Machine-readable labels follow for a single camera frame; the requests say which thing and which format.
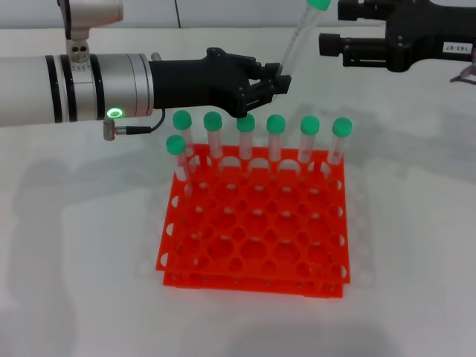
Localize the green capped test tube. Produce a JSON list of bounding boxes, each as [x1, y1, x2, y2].
[[171, 110, 198, 179], [166, 135, 195, 198], [320, 117, 353, 183], [236, 114, 257, 176], [278, 0, 332, 75], [202, 111, 225, 176], [298, 115, 321, 176], [266, 114, 287, 176]]

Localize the orange test tube rack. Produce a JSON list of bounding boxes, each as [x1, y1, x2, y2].
[[155, 143, 352, 299]]

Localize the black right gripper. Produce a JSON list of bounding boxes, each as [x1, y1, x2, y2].
[[318, 0, 476, 74]]

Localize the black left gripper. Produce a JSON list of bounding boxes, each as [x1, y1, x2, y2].
[[148, 47, 292, 119]]

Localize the left arm connector cable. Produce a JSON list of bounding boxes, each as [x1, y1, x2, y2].
[[103, 109, 167, 141]]

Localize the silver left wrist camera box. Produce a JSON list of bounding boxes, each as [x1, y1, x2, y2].
[[57, 0, 125, 57]]

